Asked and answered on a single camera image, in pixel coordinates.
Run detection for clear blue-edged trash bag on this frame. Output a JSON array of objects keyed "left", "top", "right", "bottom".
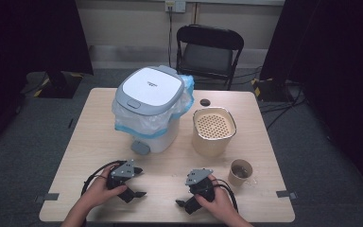
[{"left": 111, "top": 74, "right": 196, "bottom": 140}]

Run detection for white wall outlet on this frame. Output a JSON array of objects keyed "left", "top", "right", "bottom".
[{"left": 164, "top": 0, "right": 187, "bottom": 14}]

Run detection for black folding chair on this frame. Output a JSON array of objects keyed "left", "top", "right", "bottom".
[{"left": 175, "top": 24, "right": 246, "bottom": 91}]

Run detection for grey tape strip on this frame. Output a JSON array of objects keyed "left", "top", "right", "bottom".
[
  {"left": 34, "top": 192, "right": 61, "bottom": 203},
  {"left": 275, "top": 189, "right": 299, "bottom": 201}
]

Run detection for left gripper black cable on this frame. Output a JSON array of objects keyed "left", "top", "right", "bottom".
[{"left": 80, "top": 159, "right": 128, "bottom": 197}]

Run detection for person's right hand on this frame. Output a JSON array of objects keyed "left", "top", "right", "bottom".
[{"left": 194, "top": 174, "right": 239, "bottom": 222}]

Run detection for black floor cables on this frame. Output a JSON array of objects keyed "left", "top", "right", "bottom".
[{"left": 233, "top": 65, "right": 308, "bottom": 131}]

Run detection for white grey-lidded trash can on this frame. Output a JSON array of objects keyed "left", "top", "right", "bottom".
[{"left": 112, "top": 64, "right": 187, "bottom": 156}]

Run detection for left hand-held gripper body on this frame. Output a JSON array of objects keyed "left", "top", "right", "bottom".
[{"left": 106, "top": 159, "right": 137, "bottom": 191}]

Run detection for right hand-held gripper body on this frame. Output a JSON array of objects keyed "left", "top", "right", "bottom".
[{"left": 184, "top": 167, "right": 216, "bottom": 203}]

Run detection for beige strainer container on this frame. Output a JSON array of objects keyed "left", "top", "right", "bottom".
[{"left": 191, "top": 106, "right": 238, "bottom": 158}]

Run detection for black power cord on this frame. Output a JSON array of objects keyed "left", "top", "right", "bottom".
[{"left": 167, "top": 7, "right": 175, "bottom": 69}]

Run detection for brown paper cup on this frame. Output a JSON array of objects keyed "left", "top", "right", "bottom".
[{"left": 227, "top": 158, "right": 254, "bottom": 187}]

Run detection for dark wet tea bag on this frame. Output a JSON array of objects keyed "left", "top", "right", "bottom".
[{"left": 233, "top": 166, "right": 250, "bottom": 179}]

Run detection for person's left hand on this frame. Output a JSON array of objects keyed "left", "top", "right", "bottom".
[{"left": 80, "top": 165, "right": 129, "bottom": 210}]

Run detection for black curtain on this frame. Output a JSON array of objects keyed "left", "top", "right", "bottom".
[
  {"left": 259, "top": 0, "right": 363, "bottom": 202},
  {"left": 0, "top": 0, "right": 95, "bottom": 159}
]

